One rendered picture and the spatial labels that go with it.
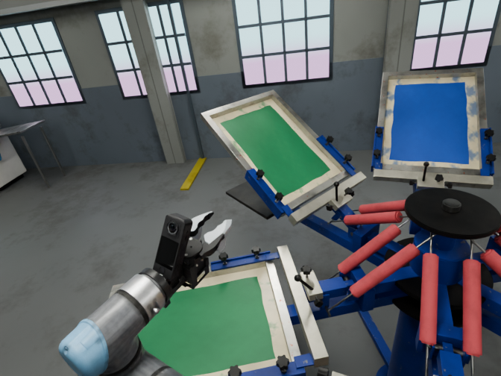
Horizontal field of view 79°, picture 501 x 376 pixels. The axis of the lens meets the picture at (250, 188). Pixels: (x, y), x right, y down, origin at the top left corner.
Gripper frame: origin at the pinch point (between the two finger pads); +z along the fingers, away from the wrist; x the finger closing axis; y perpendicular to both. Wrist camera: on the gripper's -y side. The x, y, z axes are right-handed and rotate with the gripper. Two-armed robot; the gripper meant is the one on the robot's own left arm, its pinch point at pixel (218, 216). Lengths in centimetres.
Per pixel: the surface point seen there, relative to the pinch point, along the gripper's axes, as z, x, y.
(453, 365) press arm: 32, 62, 55
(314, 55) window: 373, -120, 42
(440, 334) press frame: 41, 58, 55
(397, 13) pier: 402, -33, -8
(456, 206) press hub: 74, 52, 26
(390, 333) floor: 110, 55, 161
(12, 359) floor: -35, -182, 195
